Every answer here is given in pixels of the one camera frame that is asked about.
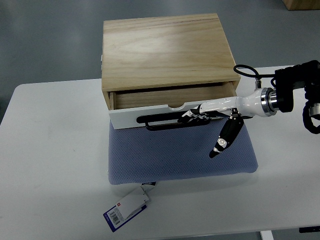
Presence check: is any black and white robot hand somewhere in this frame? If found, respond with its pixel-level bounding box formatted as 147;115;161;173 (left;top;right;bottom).
177;88;279;158

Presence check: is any white top drawer black handle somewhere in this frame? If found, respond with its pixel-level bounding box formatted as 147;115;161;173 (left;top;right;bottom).
107;81;238;132

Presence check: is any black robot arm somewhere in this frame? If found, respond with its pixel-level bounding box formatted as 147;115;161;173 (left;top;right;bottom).
274;60;320;134

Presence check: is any wooden drawer cabinet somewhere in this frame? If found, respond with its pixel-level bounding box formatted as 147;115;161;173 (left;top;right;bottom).
100;13;242;111

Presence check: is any wooden box in corner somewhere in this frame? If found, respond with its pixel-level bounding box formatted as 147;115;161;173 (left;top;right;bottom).
282;0;320;11

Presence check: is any white table leg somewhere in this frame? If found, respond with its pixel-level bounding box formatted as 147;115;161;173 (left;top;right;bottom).
259;230;274;240

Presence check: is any black table control panel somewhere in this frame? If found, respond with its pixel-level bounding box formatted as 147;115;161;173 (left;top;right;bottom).
299;226;320;234

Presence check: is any blue mesh cushion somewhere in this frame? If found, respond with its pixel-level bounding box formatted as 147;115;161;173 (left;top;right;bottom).
108;119;258;185

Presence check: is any white and blue product tag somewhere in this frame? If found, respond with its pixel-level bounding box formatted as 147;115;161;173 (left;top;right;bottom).
103;181;156;233

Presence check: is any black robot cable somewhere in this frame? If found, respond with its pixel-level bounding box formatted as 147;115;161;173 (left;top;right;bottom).
233;64;276;86

